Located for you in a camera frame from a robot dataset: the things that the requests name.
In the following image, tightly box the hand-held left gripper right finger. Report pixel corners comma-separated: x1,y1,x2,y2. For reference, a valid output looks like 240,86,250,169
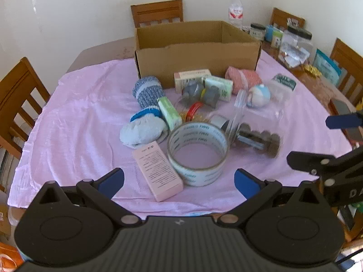
218,168,326,227

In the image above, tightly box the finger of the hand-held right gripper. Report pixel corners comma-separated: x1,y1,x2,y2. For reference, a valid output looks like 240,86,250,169
286,151,342,177
325,112,363,130

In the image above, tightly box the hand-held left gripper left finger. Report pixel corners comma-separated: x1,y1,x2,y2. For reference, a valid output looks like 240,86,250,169
34,168,144,228

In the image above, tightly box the green tissue pack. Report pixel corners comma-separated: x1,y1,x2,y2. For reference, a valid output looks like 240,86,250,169
204,76,233,102
157,97,182,131

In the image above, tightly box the beige carton box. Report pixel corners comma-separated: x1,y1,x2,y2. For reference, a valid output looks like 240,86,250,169
174,69,213,93

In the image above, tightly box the cardboard box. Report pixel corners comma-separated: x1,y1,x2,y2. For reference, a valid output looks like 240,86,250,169
135,20,262,88

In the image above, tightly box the grey dumbbell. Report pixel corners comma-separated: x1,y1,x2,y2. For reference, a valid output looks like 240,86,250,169
237,123,281,158

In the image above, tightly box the clear tape roll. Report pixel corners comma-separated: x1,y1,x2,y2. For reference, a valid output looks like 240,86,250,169
167,122,228,187

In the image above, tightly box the pink carton box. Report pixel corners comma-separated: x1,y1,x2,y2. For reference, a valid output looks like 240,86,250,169
132,141,184,202

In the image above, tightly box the gold ornament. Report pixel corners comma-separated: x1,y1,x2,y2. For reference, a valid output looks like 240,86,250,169
302,65,322,78

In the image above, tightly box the teal packet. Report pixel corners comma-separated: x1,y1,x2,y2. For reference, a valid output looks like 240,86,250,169
313,49,342,85

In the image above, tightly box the clear plastic jar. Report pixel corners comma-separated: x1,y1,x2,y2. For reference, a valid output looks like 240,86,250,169
227,74,297,148

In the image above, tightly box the grey metal cylinder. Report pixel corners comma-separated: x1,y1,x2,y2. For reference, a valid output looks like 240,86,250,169
208,115,230,132

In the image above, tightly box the pink tablecloth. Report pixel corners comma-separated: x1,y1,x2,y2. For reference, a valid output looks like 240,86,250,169
7,49,353,219

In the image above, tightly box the wooden chair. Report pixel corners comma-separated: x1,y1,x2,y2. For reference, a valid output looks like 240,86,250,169
130,0,184,29
269,7,306,32
329,38,363,108
0,57,52,193

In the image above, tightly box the clear plastic bag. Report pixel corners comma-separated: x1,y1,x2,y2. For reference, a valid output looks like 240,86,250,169
278,44,310,69

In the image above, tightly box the pastel blue ball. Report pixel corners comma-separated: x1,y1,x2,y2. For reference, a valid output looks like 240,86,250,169
247,84,269,108

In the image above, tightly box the small red-capped bottle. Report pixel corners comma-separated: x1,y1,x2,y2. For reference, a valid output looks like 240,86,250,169
174,98,210,124

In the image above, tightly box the blue knitted sock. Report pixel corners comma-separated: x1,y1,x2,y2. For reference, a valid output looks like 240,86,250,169
120,76,168,148

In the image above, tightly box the large black-lid clear jar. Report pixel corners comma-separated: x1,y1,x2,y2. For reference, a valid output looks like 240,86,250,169
284,25,313,60

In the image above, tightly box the pink knitted sock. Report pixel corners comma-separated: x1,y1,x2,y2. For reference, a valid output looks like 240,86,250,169
225,66,263,95

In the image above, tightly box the grey elephant toy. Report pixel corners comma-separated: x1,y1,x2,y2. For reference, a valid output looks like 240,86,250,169
181,81,219,108

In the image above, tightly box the green-lid container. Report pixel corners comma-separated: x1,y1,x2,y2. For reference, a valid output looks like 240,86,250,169
271,30,284,49

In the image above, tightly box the blue plastic container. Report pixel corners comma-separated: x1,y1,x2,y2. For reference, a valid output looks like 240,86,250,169
265,24,277,42

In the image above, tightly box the small black-lid glass jar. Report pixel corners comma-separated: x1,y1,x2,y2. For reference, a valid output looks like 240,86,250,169
250,23,266,41

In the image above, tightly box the red-label water bottle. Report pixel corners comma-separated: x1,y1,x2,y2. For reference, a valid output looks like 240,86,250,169
228,0,244,30

